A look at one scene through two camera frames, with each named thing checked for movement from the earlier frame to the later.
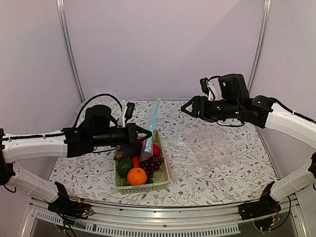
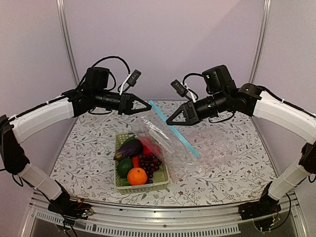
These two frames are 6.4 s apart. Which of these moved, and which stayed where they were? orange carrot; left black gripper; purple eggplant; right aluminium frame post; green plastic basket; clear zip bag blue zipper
Moved: clear zip bag blue zipper; left black gripper
Stayed: right aluminium frame post; purple eggplant; orange carrot; green plastic basket
